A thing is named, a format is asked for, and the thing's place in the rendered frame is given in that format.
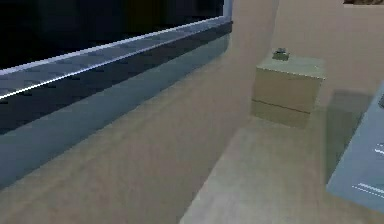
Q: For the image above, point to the beige bedside cabinet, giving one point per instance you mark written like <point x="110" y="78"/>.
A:
<point x="286" y="90"/>

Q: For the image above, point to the dark window with grey frame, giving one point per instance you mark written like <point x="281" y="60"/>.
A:
<point x="100" y="46"/>

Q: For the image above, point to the dark framed wall picture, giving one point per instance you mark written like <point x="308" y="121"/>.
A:
<point x="363" y="1"/>

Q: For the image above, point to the small dark green object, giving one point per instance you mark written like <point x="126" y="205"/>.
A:
<point x="280" y="54"/>

